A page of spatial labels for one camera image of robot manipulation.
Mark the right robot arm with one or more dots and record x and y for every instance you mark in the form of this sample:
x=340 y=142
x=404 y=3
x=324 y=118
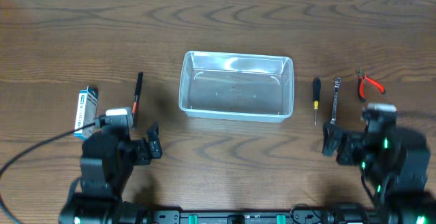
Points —
x=393 y=160

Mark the black yellow precision screwdriver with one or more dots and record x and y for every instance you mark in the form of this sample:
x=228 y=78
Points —
x=316 y=97

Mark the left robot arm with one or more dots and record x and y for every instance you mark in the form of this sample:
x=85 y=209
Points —
x=108 y=159

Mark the silver ratchet wrench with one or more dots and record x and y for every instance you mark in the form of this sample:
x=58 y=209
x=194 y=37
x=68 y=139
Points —
x=337 y=83

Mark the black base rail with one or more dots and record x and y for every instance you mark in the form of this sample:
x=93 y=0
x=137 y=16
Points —
x=299 y=214

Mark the blue white cardboard box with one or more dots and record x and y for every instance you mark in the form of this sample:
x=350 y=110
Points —
x=86 y=112

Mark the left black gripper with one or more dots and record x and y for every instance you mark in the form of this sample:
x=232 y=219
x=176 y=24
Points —
x=150 y=148

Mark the clear plastic container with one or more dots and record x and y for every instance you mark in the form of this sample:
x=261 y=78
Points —
x=236 y=86

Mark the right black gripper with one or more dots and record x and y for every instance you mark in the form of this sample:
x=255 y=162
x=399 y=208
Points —
x=336 y=142

